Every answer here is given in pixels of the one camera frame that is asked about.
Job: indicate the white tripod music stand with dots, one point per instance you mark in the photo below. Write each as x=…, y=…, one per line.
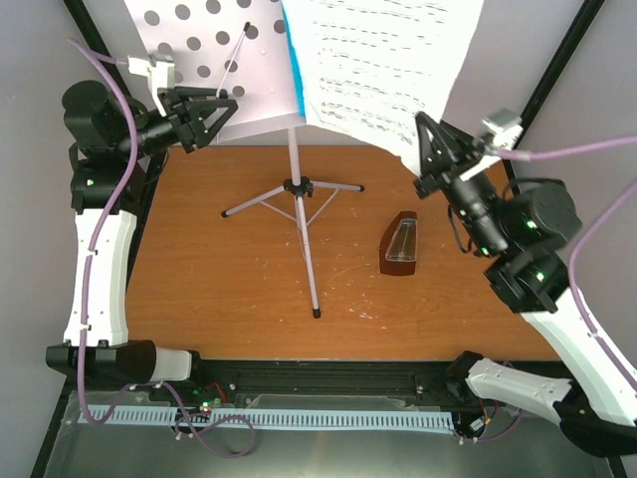
x=240, y=48

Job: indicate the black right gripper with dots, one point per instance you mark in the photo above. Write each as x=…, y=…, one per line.
x=438, y=141

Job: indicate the clear plastic metronome cover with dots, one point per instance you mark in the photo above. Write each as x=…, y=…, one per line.
x=402, y=247

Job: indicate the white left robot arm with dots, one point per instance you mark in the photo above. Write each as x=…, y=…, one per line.
x=111, y=135

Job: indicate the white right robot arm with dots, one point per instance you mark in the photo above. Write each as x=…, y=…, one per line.
x=521, y=229

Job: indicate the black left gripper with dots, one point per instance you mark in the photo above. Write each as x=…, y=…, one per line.
x=194, y=131

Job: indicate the white music sheet paper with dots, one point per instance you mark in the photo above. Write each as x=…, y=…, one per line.
x=367, y=68

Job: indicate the white slotted cable duct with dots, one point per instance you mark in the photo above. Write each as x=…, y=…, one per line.
x=288, y=419

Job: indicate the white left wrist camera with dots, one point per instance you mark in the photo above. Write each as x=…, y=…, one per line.
x=159, y=71

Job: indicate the brown wooden metronome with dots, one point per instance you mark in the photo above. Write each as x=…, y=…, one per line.
x=392, y=268

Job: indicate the blue music sheet folder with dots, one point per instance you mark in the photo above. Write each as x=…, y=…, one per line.
x=296, y=73

